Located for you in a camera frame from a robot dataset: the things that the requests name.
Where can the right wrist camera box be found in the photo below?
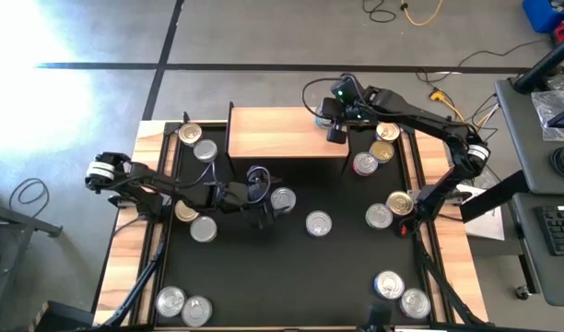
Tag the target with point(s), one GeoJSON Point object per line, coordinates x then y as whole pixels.
{"type": "Point", "coordinates": [342, 90]}

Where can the silver-top tuna can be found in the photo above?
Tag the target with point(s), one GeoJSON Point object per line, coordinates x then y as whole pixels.
{"type": "Point", "coordinates": [196, 311]}
{"type": "Point", "coordinates": [170, 301]}

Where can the black caster wheel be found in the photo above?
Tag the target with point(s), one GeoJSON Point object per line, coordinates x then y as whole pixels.
{"type": "Point", "coordinates": [521, 291]}

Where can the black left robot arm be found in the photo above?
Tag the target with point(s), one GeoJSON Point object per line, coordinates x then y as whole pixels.
{"type": "Point", "coordinates": [153, 182]}

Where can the teal yellowfin tuna can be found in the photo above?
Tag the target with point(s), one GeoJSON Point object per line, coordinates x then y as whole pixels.
{"type": "Point", "coordinates": [284, 199]}

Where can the black monitor pole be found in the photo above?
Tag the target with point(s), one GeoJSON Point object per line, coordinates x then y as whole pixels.
{"type": "Point", "coordinates": [544, 64]}

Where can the grey metal cart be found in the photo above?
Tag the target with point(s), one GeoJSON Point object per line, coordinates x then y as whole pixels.
{"type": "Point", "coordinates": [15, 221]}

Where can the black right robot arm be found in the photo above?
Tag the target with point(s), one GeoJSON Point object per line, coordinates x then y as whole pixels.
{"type": "Point", "coordinates": [429, 122]}

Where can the blue gold-top tuna can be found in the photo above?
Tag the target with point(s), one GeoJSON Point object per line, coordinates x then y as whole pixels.
{"type": "Point", "coordinates": [400, 203]}

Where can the small red connector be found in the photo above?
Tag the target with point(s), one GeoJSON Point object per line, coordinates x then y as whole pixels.
{"type": "Point", "coordinates": [404, 230]}

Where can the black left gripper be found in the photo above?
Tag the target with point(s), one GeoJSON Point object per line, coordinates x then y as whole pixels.
{"type": "Point", "coordinates": [236, 198]}

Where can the green Bumble Bee tuna can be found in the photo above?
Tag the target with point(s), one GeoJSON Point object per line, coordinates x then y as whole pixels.
{"type": "Point", "coordinates": [205, 150]}
{"type": "Point", "coordinates": [203, 229]}

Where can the black keyboard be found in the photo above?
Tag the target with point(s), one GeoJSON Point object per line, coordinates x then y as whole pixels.
{"type": "Point", "coordinates": [558, 228]}

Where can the black aluminium table frame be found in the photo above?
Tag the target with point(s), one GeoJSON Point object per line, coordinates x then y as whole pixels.
{"type": "Point", "coordinates": [141, 283]}

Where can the red tuna can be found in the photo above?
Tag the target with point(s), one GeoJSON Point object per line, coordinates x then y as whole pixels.
{"type": "Point", "coordinates": [365, 163]}
{"type": "Point", "coordinates": [415, 303]}

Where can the grey desk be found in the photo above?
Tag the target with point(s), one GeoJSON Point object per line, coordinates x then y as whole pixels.
{"type": "Point", "coordinates": [544, 276]}
{"type": "Point", "coordinates": [535, 157]}

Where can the pale green tuna can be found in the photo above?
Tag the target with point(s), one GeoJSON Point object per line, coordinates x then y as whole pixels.
{"type": "Point", "coordinates": [382, 151]}

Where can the black box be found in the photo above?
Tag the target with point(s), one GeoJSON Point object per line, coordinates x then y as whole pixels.
{"type": "Point", "coordinates": [56, 318]}

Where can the white paper sheet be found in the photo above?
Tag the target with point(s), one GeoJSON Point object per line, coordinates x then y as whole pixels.
{"type": "Point", "coordinates": [487, 226]}

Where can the dark blue tuna can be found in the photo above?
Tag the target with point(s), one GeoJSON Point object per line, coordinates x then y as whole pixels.
{"type": "Point", "coordinates": [389, 285]}
{"type": "Point", "coordinates": [318, 223]}

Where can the black diagonal desk beam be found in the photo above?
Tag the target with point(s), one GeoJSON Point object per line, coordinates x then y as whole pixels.
{"type": "Point", "coordinates": [494, 197]}

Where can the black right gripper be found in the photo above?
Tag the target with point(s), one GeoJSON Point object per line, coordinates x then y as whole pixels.
{"type": "Point", "coordinates": [353, 114]}

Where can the green label tuna can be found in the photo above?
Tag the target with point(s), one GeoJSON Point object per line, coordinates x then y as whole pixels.
{"type": "Point", "coordinates": [379, 216]}

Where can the blue bin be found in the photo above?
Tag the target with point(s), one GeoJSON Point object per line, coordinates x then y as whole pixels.
{"type": "Point", "coordinates": [540, 14]}

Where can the clear plastic bag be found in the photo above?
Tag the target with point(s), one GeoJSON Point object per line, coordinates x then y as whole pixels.
{"type": "Point", "coordinates": [551, 110]}

